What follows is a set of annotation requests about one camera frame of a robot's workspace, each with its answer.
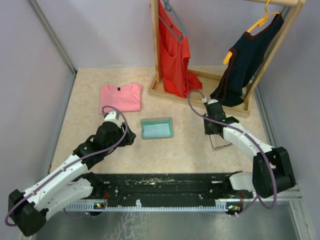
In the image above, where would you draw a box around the light blue cleaning cloth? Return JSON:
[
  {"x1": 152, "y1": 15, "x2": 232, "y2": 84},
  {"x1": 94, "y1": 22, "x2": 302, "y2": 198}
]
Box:
[{"x1": 143, "y1": 123, "x2": 171, "y2": 138}]

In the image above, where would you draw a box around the grey-blue hanger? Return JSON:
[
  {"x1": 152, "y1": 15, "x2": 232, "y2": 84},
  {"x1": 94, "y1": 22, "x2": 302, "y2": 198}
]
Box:
[{"x1": 157, "y1": 0, "x2": 188, "y2": 43}]

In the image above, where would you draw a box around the red t-shirt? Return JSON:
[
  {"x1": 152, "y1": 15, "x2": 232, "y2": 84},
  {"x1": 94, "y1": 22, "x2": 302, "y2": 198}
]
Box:
[{"x1": 158, "y1": 0, "x2": 203, "y2": 98}]

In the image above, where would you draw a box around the wooden clothes rack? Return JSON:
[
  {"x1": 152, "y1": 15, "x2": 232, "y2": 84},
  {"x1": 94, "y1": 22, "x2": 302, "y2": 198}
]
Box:
[{"x1": 148, "y1": 0, "x2": 307, "y2": 120}]

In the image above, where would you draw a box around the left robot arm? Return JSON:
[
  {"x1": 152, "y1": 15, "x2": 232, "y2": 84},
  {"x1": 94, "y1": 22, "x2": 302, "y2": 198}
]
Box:
[{"x1": 4, "y1": 121, "x2": 136, "y2": 237}]

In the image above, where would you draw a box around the aluminium frame post left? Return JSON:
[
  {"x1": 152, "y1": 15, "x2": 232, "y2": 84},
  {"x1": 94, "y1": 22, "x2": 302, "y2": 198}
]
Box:
[{"x1": 26, "y1": 0, "x2": 78, "y2": 76}]

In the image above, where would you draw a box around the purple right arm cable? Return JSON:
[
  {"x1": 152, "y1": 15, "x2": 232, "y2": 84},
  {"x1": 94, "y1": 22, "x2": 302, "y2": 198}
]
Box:
[{"x1": 187, "y1": 89, "x2": 278, "y2": 217}]

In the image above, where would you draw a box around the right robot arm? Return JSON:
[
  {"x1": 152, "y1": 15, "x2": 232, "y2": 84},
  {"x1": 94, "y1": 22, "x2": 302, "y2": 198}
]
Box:
[{"x1": 203, "y1": 99, "x2": 296, "y2": 198}]

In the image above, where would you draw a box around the pink folded t-shirt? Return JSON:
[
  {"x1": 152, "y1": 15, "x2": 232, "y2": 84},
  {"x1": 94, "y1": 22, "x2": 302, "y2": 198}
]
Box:
[{"x1": 99, "y1": 83, "x2": 143, "y2": 114}]

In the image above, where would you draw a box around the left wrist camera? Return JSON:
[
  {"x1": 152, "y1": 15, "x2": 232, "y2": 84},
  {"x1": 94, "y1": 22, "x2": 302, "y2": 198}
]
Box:
[{"x1": 104, "y1": 111, "x2": 121, "y2": 128}]

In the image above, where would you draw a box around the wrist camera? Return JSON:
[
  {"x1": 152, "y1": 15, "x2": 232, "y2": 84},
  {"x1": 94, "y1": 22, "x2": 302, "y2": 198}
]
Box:
[
  {"x1": 104, "y1": 111, "x2": 121, "y2": 128},
  {"x1": 202, "y1": 97, "x2": 221, "y2": 107}
]

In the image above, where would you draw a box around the navy tank top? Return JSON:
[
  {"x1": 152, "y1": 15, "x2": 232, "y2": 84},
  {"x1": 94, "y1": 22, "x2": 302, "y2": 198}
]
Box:
[{"x1": 210, "y1": 14, "x2": 284, "y2": 107}]

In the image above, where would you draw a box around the yellow hanger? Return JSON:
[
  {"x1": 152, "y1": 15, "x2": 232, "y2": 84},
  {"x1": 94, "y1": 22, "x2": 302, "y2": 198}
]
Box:
[{"x1": 223, "y1": 0, "x2": 280, "y2": 65}]

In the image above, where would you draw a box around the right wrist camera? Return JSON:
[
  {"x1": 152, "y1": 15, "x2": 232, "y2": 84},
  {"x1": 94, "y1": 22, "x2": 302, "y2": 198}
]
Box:
[{"x1": 202, "y1": 97, "x2": 221, "y2": 107}]

